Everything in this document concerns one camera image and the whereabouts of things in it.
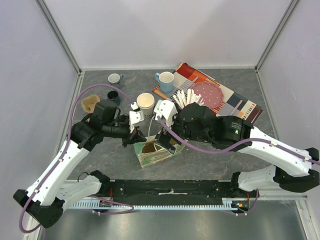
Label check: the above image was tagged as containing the green paper gift bag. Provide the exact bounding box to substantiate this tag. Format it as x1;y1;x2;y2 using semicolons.
132;117;186;170

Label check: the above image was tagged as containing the single cardboard cup carrier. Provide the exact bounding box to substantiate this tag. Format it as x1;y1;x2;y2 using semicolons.
81;94;101;114

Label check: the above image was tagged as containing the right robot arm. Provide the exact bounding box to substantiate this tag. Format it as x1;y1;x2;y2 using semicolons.
154;100;320;197

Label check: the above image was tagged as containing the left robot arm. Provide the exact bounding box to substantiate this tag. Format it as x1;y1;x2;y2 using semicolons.
13;99;146;229

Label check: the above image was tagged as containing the white stir sticks bundle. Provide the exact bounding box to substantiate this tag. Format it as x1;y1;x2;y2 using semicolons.
173;89;204;110

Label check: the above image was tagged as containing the dark blue ceramic mug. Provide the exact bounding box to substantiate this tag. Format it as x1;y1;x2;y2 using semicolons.
107;90;121;106

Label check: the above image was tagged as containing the pink polka dot plate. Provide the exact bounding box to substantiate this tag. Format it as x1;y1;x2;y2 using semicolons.
191;81;224;109

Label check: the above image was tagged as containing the colourful magazine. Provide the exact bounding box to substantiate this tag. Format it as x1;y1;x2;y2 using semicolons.
152;63;263;124

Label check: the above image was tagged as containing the light blue ceramic mug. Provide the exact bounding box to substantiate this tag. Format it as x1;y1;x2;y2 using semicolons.
155;71;174;94

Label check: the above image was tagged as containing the metal fork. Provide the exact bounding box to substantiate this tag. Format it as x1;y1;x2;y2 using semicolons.
230;100;243;116

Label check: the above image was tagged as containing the white grey ceramic mug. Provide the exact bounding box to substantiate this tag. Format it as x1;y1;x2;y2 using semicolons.
107;73;124;87

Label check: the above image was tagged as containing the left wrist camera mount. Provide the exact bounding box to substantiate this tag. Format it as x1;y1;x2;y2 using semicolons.
129;102;145;133

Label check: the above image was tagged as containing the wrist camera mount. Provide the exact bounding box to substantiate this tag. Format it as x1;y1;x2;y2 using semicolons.
153;99;178;127
129;102;145;133

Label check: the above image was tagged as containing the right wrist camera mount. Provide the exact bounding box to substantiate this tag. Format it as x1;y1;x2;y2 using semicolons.
153;99;178;127

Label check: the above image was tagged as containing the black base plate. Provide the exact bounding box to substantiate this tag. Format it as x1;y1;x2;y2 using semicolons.
97;179;257;199

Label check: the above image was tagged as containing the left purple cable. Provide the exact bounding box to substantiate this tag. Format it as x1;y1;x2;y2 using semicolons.
19;83;136;234

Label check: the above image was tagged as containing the purple cable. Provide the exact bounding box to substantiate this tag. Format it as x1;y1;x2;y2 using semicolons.
157;117;320;216
19;83;136;234

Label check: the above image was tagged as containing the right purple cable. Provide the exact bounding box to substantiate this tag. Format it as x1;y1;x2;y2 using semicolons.
157;117;320;216

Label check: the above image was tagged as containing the aluminium frame rail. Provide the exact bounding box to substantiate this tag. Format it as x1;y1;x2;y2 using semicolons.
35;0;82;75

